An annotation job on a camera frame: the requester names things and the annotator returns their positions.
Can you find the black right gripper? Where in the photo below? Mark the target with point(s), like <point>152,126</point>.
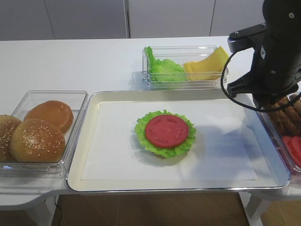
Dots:
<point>276,66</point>

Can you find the brown patty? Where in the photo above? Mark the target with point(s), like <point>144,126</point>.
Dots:
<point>292,113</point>
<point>275,118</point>
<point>295,102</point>

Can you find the yellow cheese slices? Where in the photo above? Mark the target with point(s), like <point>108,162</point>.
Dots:
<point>208,69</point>

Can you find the clear lettuce and cheese box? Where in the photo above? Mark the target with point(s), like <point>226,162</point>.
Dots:
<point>182,55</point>

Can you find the green lettuce in box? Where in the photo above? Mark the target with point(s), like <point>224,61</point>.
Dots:
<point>163,70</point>

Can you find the green lettuce on burger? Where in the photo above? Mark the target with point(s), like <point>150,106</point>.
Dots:
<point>164,152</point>

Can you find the clear patty and tomato box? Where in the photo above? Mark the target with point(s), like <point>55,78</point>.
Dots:
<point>278,142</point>

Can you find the red tomato slice left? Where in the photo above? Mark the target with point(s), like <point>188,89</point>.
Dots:
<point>288,143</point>

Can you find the red tomato slice middle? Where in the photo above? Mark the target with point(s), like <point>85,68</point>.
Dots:
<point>295,144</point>

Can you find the white paper liner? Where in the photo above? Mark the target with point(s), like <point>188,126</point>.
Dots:
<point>219,151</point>

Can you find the red tomato slice on burger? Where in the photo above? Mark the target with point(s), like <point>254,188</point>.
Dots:
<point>166,131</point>

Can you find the clear bun box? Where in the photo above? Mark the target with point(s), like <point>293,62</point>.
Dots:
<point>77,101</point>

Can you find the plain brown bun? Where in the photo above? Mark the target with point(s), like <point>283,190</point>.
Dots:
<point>55,112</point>

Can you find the sesame bun right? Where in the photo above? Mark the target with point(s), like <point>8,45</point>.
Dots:
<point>36,140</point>

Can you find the sesame bun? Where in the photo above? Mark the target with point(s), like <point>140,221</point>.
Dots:
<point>8,124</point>
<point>36,140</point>

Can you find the sesame bun left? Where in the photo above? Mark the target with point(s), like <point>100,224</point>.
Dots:
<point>8,124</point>

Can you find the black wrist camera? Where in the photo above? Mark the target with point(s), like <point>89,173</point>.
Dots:
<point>251,37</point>

